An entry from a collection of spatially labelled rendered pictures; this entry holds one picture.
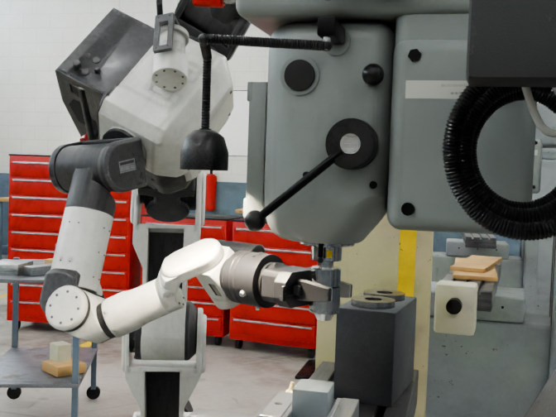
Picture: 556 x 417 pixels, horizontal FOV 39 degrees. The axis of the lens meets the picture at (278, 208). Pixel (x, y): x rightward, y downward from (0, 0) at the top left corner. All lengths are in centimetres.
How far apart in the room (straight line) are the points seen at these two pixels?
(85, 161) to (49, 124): 1031
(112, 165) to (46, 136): 1035
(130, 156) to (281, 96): 45
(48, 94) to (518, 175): 1095
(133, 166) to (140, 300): 27
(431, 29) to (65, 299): 75
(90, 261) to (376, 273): 168
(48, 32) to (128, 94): 1039
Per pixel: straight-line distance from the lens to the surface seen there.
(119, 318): 137
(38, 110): 1188
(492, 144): 106
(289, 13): 112
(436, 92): 107
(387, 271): 294
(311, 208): 111
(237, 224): 599
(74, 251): 143
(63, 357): 432
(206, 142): 115
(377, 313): 155
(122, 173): 147
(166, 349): 189
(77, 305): 138
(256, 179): 120
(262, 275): 123
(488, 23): 82
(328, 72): 111
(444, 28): 109
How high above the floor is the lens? 142
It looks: 3 degrees down
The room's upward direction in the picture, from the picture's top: 2 degrees clockwise
